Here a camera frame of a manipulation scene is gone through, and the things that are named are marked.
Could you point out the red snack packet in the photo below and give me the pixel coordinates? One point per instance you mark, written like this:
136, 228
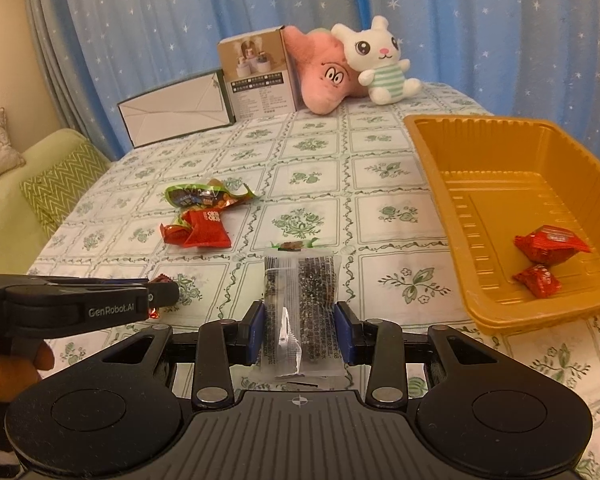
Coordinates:
207, 230

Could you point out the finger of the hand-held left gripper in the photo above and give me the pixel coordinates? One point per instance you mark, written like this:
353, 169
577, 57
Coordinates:
164, 294
125, 282

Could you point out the white rabbit plush toy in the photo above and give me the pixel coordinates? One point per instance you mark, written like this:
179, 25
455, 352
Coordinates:
375, 55

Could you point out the floral green white tablecloth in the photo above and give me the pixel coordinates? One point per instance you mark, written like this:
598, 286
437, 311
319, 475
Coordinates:
305, 185

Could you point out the small green brown candy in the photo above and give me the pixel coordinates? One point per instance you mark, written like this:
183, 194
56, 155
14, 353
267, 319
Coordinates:
295, 245

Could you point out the person's left hand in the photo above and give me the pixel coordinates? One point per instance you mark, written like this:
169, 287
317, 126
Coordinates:
10, 377

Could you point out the blue star curtain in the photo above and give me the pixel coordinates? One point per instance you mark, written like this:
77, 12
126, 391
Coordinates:
180, 15
505, 25

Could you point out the large red candy packet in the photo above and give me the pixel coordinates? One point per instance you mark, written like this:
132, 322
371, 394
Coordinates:
550, 247

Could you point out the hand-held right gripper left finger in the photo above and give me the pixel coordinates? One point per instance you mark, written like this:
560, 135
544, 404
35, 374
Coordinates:
254, 332

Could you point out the clear dark-filled snack packet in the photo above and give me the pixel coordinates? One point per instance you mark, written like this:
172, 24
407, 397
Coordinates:
300, 305

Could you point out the pink star plush toy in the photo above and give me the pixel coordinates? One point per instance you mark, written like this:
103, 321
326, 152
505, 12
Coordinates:
320, 70

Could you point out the golden plastic tray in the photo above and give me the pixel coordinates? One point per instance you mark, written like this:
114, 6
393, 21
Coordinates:
505, 185

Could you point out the light green sofa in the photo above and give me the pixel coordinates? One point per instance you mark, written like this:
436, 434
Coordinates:
5, 220

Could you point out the small red candy packet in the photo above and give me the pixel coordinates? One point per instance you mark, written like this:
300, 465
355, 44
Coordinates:
537, 281

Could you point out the green zigzag cushion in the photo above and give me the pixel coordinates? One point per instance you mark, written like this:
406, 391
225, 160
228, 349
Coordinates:
65, 185

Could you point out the green snack packet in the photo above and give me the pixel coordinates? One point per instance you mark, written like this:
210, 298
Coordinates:
205, 195

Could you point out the red candy wrapper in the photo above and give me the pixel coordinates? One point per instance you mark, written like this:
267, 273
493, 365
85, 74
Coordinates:
172, 234

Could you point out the brown product box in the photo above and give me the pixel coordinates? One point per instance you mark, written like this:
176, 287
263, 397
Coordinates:
257, 75

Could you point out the white box with green edges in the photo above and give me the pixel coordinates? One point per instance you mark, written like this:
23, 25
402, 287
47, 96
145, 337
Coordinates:
175, 110

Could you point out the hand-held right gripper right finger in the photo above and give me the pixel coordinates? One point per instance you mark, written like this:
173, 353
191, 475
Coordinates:
346, 334

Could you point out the small red candy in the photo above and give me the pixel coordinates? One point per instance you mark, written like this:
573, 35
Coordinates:
161, 278

